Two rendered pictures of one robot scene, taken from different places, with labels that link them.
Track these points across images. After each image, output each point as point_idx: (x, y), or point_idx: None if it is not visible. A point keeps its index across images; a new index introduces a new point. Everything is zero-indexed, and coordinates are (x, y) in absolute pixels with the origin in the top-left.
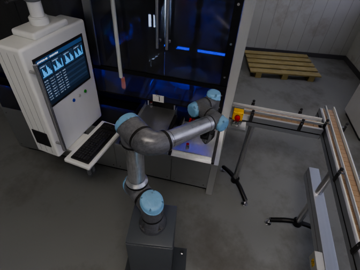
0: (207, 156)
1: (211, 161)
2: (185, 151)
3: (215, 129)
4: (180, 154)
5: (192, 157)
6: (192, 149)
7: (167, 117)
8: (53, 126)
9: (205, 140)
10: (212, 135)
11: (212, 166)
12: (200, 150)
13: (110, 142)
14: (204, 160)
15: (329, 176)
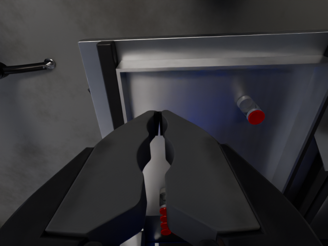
0: (140, 67)
1: (118, 59)
2: (263, 64)
3: (149, 210)
4: (277, 57)
5: (213, 57)
6: (221, 102)
7: (320, 213)
8: None
9: (164, 136)
10: (30, 227)
11: (105, 38)
12: (182, 110)
13: None
14: (152, 51)
15: None
